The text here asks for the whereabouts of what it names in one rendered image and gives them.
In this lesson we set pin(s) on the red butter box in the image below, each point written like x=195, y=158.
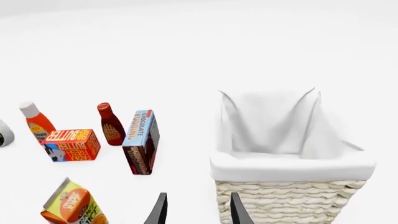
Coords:
x=73, y=145

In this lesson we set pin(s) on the orange juice carton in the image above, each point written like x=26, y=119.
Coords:
x=74, y=205

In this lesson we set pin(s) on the chocolate pudding box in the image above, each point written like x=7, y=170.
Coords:
x=141, y=142

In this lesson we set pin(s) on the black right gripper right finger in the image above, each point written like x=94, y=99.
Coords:
x=239, y=213

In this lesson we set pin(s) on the wicker basket with white liner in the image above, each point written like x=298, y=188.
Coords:
x=289, y=163

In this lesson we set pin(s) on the dark red sauce bottle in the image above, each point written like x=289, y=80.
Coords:
x=111, y=127

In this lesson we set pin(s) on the white bottle with dark label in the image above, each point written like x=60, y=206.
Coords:
x=4, y=135

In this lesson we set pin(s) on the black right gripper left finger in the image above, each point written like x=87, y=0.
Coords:
x=158, y=213

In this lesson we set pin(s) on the orange bottle with white cap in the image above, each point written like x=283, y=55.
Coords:
x=37, y=121

